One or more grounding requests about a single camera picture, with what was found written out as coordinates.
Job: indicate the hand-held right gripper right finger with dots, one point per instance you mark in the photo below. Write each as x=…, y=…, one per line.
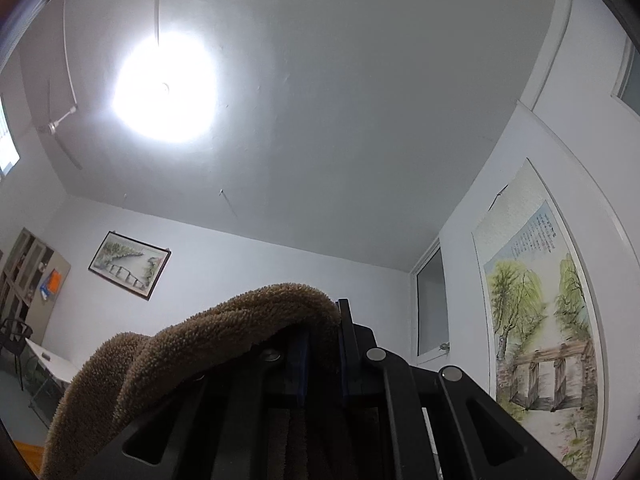
x=343, y=360

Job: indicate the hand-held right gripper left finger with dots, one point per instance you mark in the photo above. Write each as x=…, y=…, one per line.
x=300, y=365

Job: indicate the brown fleece garment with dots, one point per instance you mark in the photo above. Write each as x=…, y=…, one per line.
x=200, y=335

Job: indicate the white door with glass pane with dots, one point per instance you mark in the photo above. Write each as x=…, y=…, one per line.
x=431, y=305

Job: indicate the framed landscape painting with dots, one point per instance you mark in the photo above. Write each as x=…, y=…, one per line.
x=130, y=265

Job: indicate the hanging scroll painting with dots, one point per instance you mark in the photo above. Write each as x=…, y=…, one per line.
x=540, y=330

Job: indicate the white side table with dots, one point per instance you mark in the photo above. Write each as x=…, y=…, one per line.
x=52, y=360

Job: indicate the orange and blue packet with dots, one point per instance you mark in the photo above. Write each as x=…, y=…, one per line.
x=51, y=284

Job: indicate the grey glass-door cabinet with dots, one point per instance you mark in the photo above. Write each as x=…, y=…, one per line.
x=27, y=280

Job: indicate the black chair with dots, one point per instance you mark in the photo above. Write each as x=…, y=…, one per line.
x=12, y=340

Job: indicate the ceiling light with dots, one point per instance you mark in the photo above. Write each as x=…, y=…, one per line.
x=165, y=87

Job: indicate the ceiling fan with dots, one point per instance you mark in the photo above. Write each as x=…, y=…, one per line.
x=57, y=125

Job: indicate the transom window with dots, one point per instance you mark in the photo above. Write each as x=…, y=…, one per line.
x=631, y=80

